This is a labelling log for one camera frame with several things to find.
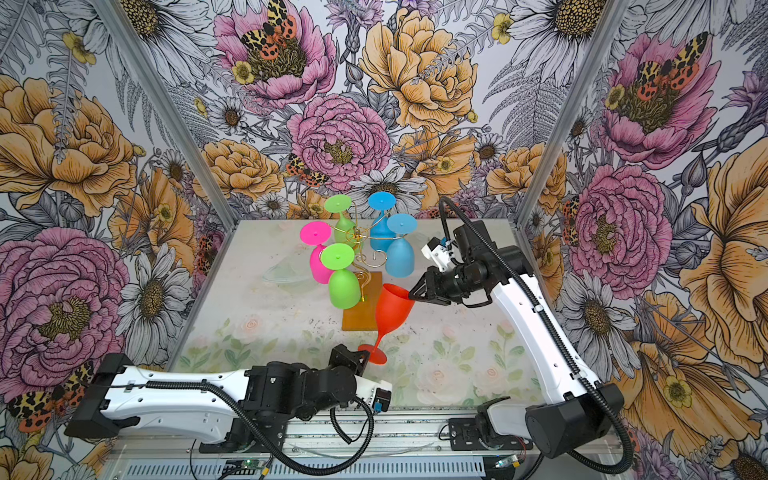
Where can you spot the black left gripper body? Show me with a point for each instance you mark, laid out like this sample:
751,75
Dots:
340,355

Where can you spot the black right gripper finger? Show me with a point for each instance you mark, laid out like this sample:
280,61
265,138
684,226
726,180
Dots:
427,279
421,294

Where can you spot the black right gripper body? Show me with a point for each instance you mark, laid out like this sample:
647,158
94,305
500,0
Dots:
450,286

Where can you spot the red wine glass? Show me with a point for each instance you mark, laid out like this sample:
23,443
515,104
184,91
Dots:
393,308

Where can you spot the light blue wine glass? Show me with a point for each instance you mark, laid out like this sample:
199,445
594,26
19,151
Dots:
400,254

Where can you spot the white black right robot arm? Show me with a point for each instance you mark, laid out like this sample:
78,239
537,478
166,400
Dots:
578,414

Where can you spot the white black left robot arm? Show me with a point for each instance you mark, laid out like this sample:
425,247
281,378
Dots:
211,407

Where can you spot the wooden rack base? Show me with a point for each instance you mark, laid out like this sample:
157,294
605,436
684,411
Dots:
362,316

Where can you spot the front green wine glass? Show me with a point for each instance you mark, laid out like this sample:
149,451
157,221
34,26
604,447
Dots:
343,285

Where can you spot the green wine glass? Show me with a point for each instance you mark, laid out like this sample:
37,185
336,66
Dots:
343,285
343,231

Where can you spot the back green wine glass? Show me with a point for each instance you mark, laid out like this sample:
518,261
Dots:
343,231

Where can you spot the back blue wine glass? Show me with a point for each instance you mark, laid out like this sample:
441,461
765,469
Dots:
380,235

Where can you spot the pink wine glass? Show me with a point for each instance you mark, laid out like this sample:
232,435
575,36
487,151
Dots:
315,234

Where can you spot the green circuit board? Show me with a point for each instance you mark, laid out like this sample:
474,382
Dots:
248,467

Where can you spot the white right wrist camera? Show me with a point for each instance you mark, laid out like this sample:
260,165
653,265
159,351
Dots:
439,252

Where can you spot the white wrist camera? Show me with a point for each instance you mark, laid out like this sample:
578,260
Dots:
377,394
439,252

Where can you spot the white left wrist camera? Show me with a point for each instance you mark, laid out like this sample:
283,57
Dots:
377,394

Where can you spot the gold wire glass rack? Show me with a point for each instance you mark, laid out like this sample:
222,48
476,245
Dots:
366,259

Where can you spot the right aluminium corner post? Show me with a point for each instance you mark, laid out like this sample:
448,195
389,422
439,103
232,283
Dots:
599,49

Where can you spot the aluminium corner post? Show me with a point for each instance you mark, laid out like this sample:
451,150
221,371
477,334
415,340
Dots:
136,56
599,49

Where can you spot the left aluminium corner post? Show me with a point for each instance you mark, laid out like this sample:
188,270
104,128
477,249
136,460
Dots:
136,56

